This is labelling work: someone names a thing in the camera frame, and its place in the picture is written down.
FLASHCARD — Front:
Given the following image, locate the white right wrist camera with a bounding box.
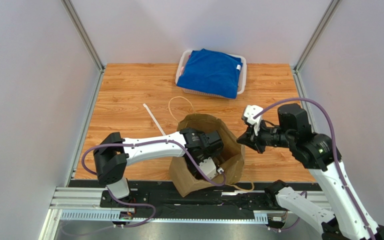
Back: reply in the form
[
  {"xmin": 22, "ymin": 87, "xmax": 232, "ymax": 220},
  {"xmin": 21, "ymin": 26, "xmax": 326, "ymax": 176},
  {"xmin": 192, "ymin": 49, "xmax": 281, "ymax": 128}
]
[{"xmin": 241, "ymin": 105, "xmax": 264, "ymax": 136}]

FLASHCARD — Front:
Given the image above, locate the white straw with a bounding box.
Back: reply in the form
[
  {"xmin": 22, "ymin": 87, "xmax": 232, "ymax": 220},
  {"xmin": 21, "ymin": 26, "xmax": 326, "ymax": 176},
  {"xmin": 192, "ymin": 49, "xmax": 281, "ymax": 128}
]
[{"xmin": 142, "ymin": 103, "xmax": 166, "ymax": 136}]

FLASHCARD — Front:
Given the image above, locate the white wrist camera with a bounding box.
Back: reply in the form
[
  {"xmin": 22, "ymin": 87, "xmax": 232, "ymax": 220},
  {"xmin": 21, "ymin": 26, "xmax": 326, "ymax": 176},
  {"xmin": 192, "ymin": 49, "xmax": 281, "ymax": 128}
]
[
  {"xmin": 198, "ymin": 157, "xmax": 218, "ymax": 180},
  {"xmin": 241, "ymin": 105, "xmax": 264, "ymax": 136}
]

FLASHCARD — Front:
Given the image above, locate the blue folded cloth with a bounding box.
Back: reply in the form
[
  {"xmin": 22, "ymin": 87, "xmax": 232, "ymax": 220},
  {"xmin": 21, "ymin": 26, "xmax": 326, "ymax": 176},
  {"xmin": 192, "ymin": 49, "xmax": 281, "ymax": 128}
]
[{"xmin": 176, "ymin": 48, "xmax": 243, "ymax": 100}]

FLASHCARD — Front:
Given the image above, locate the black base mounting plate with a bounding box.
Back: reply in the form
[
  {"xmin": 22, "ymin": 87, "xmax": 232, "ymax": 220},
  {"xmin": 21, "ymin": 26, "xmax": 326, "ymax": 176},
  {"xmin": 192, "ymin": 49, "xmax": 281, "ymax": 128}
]
[{"xmin": 68, "ymin": 179, "xmax": 323, "ymax": 221}]

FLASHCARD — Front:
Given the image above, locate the brown paper bag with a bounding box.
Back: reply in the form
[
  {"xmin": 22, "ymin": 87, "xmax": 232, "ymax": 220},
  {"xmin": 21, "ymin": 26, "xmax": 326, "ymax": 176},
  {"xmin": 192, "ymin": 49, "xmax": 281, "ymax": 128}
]
[{"xmin": 168, "ymin": 100, "xmax": 255, "ymax": 197}]

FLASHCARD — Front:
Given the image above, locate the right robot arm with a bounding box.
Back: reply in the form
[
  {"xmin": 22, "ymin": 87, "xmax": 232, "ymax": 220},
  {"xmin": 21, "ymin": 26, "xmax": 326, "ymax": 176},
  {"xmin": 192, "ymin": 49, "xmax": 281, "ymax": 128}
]
[{"xmin": 237, "ymin": 103, "xmax": 384, "ymax": 240}]

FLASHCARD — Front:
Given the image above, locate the aluminium frame rail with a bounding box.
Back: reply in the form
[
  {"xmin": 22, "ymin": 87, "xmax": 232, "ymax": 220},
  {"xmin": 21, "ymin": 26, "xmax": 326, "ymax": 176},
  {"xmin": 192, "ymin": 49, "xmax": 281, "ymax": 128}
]
[{"xmin": 39, "ymin": 180, "xmax": 347, "ymax": 240}]

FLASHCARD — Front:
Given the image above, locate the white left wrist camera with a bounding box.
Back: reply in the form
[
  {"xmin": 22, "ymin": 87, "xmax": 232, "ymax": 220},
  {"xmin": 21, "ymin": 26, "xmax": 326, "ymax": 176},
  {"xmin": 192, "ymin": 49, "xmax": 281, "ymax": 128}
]
[{"xmin": 198, "ymin": 157, "xmax": 218, "ymax": 180}]

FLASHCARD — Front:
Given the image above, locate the white plastic basket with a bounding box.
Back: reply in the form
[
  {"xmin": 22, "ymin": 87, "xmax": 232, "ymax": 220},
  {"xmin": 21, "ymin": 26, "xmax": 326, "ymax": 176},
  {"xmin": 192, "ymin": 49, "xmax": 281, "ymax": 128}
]
[{"xmin": 174, "ymin": 49, "xmax": 248, "ymax": 98}]

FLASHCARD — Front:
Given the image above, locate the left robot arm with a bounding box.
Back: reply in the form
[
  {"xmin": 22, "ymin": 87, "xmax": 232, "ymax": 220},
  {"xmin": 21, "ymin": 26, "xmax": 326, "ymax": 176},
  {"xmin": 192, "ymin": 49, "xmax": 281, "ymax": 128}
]
[{"xmin": 86, "ymin": 127, "xmax": 227, "ymax": 199}]

